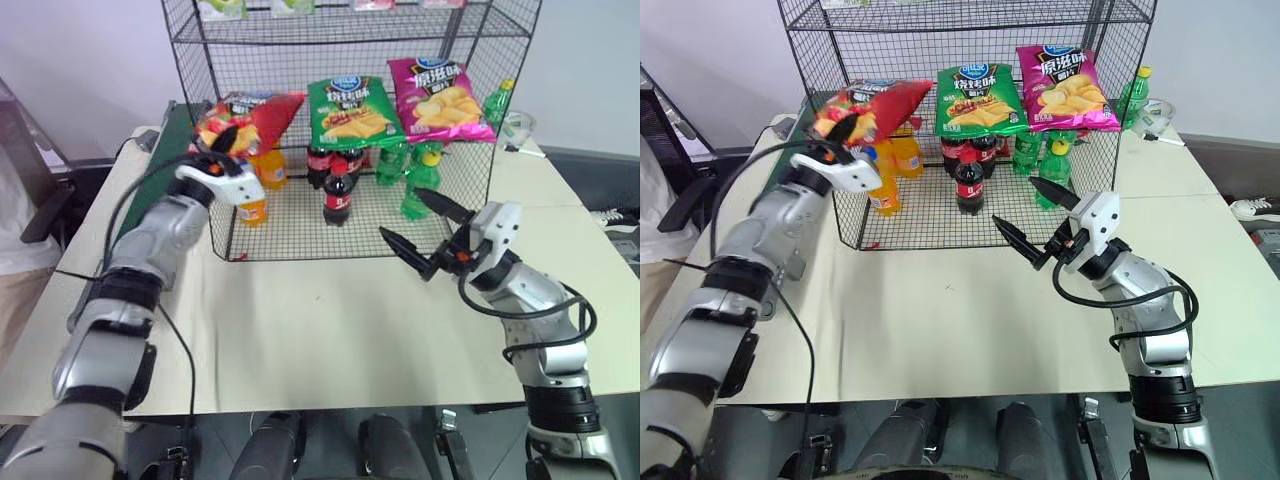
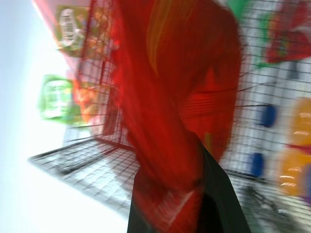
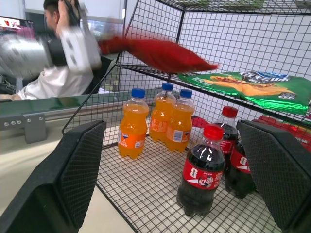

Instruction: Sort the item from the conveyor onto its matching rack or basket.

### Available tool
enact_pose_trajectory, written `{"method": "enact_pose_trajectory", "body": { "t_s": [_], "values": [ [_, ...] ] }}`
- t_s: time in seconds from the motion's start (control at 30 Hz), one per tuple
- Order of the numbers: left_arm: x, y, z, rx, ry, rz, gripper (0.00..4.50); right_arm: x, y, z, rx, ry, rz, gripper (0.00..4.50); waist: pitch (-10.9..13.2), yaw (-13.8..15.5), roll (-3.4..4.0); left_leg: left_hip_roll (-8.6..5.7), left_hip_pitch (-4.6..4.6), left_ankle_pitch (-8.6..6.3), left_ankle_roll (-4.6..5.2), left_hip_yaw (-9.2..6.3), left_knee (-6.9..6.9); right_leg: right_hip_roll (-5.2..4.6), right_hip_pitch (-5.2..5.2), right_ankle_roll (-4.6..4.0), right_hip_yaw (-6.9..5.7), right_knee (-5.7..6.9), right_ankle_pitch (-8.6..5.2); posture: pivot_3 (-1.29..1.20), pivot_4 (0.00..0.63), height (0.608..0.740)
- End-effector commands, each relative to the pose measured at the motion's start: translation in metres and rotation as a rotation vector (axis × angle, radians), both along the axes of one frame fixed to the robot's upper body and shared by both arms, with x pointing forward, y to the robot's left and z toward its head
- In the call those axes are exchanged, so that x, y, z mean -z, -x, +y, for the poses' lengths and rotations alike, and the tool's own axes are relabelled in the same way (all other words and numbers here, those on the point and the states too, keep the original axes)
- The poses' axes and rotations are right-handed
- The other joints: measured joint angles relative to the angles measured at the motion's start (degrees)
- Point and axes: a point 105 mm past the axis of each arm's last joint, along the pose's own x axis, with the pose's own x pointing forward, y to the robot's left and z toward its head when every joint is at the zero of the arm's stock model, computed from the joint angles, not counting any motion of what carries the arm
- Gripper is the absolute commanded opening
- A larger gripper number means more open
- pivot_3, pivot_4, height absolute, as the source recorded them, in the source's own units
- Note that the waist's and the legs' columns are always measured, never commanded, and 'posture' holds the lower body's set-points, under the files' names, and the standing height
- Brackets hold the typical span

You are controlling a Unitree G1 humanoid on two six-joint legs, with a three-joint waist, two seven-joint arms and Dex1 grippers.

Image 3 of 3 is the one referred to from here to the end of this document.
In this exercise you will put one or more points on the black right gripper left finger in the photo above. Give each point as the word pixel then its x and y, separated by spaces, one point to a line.
pixel 48 179

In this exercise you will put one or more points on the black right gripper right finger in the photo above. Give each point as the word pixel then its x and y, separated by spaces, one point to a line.
pixel 279 170

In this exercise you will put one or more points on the red snack bag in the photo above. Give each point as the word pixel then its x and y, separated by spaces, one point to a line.
pixel 165 55

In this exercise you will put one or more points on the green belt conveyor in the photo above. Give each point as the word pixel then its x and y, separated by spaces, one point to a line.
pixel 48 104

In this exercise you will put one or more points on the cola bottle red cap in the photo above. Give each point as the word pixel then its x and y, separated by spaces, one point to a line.
pixel 239 174
pixel 201 174
pixel 228 136

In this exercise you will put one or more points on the red snack packet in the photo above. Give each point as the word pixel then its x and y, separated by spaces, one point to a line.
pixel 199 122
pixel 298 133

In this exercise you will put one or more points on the green chip bag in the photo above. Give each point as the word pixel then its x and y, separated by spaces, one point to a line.
pixel 255 89

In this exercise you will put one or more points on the person in white shirt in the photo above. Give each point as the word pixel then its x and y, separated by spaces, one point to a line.
pixel 56 85

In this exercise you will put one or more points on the orange soda bottle blue cap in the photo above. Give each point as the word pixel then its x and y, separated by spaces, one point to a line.
pixel 133 121
pixel 179 126
pixel 161 114

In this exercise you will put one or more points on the black office chair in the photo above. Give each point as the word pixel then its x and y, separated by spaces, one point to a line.
pixel 102 72

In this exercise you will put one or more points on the computer monitor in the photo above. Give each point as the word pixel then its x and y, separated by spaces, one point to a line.
pixel 14 26

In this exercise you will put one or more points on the grey metal conveyor bracket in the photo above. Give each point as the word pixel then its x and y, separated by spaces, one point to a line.
pixel 35 128

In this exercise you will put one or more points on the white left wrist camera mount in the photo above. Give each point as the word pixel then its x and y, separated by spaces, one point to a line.
pixel 77 48

